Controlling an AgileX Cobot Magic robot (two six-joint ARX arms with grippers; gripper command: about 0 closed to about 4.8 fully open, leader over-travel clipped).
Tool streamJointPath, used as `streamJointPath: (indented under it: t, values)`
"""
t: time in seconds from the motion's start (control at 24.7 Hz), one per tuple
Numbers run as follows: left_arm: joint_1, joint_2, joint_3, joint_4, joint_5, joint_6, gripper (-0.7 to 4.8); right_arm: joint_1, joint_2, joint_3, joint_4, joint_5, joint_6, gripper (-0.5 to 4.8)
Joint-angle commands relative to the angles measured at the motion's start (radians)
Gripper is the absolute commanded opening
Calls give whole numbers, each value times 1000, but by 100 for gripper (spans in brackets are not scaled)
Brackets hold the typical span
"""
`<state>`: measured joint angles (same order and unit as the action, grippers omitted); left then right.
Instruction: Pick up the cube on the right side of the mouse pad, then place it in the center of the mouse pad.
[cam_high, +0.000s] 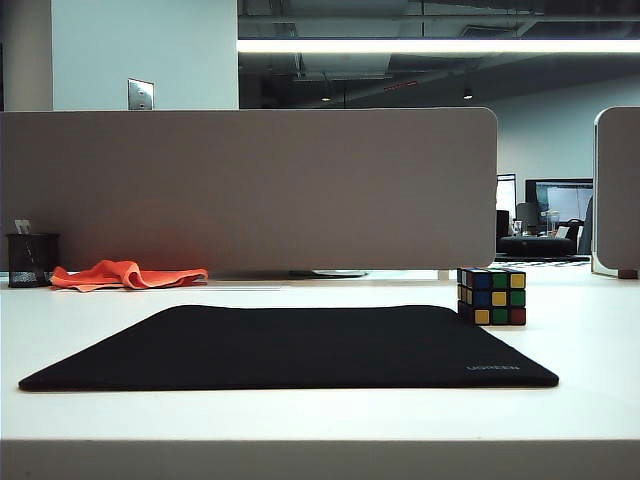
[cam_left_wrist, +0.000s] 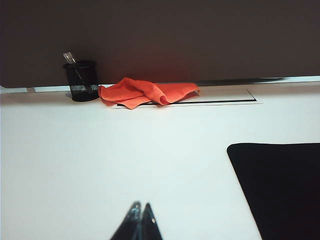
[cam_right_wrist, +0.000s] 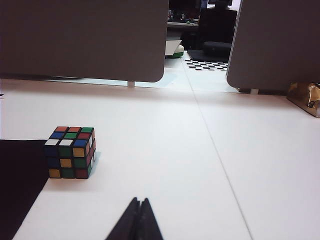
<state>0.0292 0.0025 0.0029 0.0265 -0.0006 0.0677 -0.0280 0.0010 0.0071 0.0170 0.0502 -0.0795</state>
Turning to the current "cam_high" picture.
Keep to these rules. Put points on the black ceiling spotlight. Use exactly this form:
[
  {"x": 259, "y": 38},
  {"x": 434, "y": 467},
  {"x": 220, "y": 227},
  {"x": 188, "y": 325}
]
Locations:
[{"x": 467, "y": 92}]

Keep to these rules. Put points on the long ceiling light strip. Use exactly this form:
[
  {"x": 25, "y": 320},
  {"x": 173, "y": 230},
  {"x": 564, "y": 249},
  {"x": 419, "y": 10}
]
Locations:
[{"x": 435, "y": 45}]

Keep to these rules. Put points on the clear plastic bottle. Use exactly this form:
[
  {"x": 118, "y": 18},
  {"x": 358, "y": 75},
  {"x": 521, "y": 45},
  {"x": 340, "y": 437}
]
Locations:
[{"x": 553, "y": 222}]

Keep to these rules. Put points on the metal wall switch plate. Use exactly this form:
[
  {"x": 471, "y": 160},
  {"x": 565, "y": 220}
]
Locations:
[{"x": 140, "y": 93}]

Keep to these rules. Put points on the black mouse pad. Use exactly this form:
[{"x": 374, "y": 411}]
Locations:
[{"x": 290, "y": 350}]

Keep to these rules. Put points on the orange cloth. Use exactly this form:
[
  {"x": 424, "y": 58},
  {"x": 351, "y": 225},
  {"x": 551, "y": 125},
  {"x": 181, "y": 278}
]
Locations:
[{"x": 127, "y": 276}]

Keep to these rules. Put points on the round black ottoman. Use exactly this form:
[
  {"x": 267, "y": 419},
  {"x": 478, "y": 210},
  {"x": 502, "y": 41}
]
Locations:
[{"x": 537, "y": 245}]

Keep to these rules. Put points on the wide grey desk divider panel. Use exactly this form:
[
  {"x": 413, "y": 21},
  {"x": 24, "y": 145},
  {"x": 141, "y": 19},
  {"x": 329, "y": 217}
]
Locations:
[{"x": 250, "y": 190}]

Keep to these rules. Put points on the large display screen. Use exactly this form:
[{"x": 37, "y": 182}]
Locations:
[{"x": 560, "y": 197}]

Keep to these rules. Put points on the grey office chair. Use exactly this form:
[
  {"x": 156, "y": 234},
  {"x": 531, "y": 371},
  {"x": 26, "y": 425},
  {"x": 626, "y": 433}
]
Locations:
[{"x": 526, "y": 214}]

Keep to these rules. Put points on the white whiteboard stand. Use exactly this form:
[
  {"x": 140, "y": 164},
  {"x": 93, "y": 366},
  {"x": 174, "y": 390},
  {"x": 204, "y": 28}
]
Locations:
[{"x": 506, "y": 192}]

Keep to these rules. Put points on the narrow grey desk divider panel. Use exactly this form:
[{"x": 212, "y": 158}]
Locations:
[{"x": 617, "y": 190}]

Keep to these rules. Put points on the black mesh pen holder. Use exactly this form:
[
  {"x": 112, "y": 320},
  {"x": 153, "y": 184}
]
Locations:
[{"x": 30, "y": 260}]

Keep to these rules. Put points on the multicolour puzzle cube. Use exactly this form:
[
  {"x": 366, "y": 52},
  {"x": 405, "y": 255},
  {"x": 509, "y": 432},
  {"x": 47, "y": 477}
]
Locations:
[{"x": 492, "y": 297}]

